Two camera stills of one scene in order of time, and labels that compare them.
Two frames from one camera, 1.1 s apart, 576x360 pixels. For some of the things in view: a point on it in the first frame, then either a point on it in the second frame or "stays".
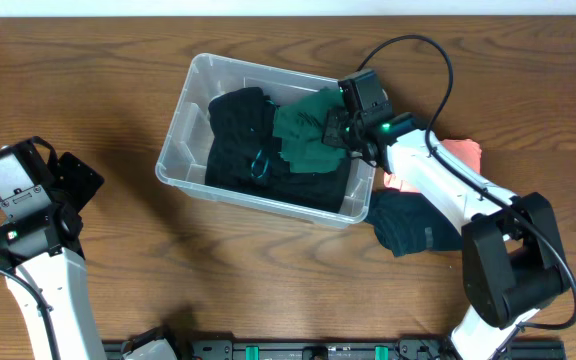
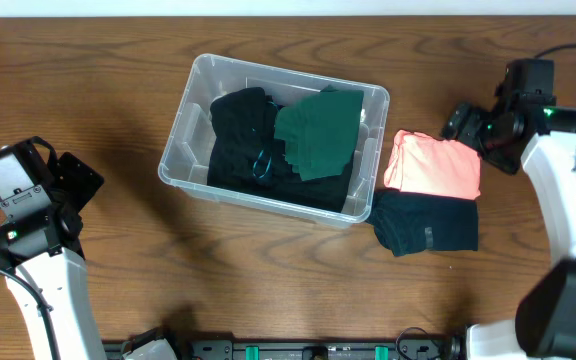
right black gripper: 332,130 to 469,134
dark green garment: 300,127 stays
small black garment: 244,150 stays
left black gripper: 78,179 stays
